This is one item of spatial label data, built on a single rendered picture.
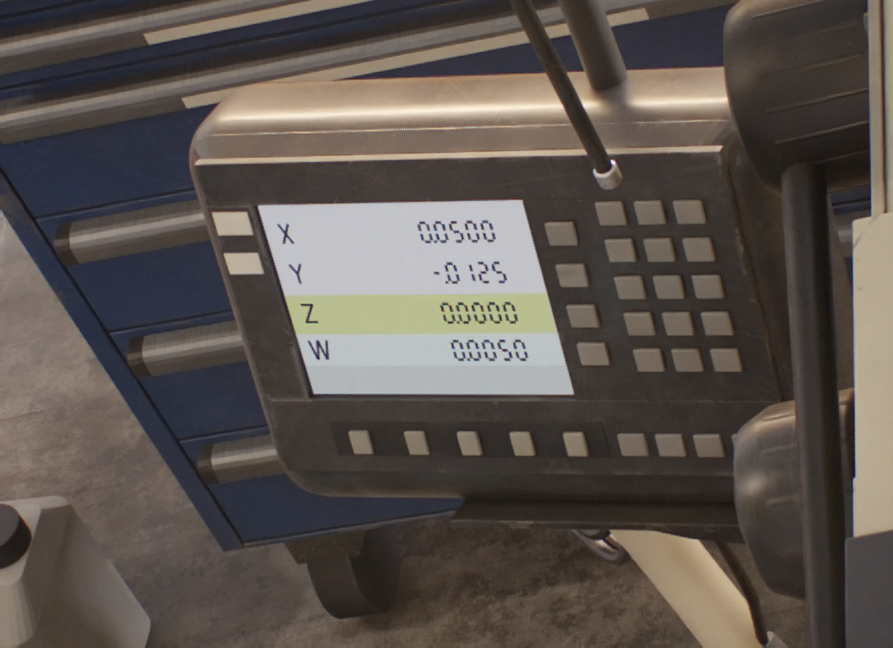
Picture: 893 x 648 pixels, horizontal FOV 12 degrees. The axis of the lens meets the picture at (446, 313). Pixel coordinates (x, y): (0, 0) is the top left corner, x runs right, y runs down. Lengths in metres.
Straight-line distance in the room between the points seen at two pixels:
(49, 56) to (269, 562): 0.80
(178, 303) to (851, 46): 2.11
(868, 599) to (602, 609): 2.58
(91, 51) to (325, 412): 0.95
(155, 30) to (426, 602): 0.79
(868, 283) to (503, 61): 1.99
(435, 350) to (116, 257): 1.19
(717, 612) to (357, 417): 0.25
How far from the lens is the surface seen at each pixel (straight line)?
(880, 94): 1.35
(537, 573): 3.80
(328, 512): 3.67
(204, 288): 3.47
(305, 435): 2.35
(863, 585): 1.17
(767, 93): 1.41
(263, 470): 3.60
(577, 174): 2.19
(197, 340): 3.50
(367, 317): 2.30
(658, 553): 2.44
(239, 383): 3.55
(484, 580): 3.82
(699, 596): 2.45
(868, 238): 1.27
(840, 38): 1.41
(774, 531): 1.45
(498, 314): 2.26
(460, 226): 2.24
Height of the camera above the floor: 2.75
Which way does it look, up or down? 43 degrees down
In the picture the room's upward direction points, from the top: 29 degrees counter-clockwise
